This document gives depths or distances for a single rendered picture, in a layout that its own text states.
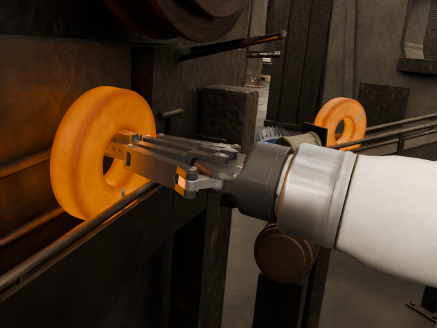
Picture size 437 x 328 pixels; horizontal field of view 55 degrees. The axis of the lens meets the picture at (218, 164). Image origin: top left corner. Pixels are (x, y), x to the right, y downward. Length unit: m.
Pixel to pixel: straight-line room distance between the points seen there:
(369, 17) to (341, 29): 0.21
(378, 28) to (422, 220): 2.94
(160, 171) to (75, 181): 0.08
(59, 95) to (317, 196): 0.31
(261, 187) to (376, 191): 0.10
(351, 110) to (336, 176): 0.68
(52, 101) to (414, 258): 0.40
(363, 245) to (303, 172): 0.08
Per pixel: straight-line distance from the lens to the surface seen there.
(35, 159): 0.49
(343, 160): 0.37
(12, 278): 0.39
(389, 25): 3.24
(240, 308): 1.55
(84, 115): 0.43
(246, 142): 0.82
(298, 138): 0.94
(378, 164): 0.38
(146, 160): 0.41
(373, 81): 3.25
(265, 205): 0.38
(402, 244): 0.36
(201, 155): 0.41
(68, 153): 0.43
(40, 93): 0.50
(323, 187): 0.36
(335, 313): 1.62
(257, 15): 9.53
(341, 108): 1.01
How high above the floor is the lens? 0.88
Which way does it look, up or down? 16 degrees down
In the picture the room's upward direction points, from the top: 5 degrees clockwise
